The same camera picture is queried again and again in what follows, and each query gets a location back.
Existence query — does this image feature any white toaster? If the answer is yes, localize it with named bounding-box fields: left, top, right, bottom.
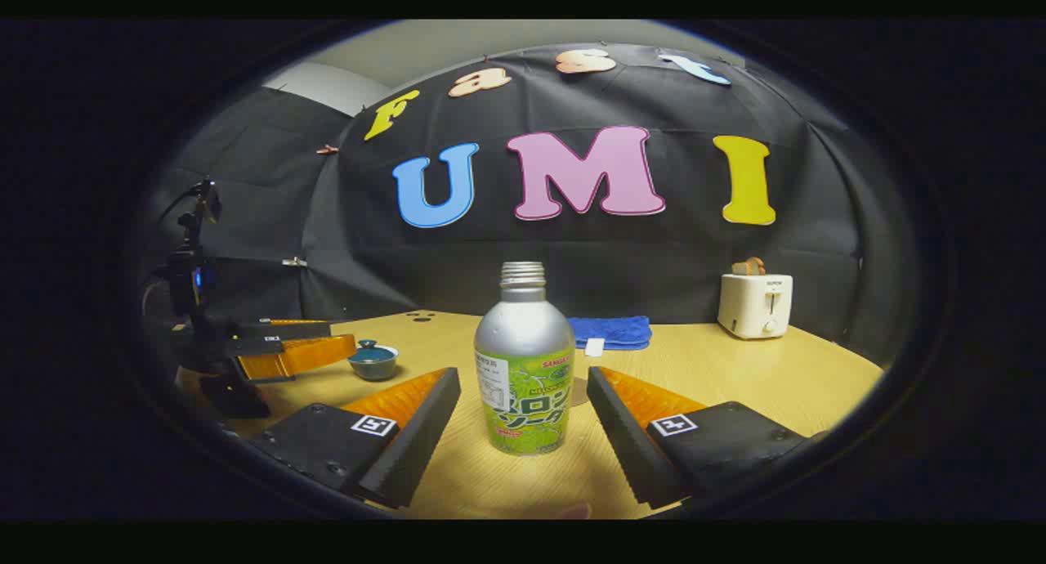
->
left=717, top=272, right=793, bottom=340

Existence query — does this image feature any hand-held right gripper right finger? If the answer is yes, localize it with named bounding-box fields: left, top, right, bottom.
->
left=587, top=366, right=826, bottom=509

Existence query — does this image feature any blue folded towel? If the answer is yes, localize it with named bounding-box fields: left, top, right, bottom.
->
left=567, top=316, right=653, bottom=351

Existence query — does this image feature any silver green water bottle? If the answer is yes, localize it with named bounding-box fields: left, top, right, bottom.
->
left=474, top=262, right=576, bottom=456

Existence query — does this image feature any black backdrop cloth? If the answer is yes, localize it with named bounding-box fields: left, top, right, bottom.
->
left=139, top=43, right=908, bottom=369

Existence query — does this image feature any teal teacup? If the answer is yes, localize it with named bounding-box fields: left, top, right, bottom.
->
left=349, top=347, right=400, bottom=382

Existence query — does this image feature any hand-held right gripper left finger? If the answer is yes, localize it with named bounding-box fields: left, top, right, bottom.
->
left=245, top=367, right=463, bottom=509

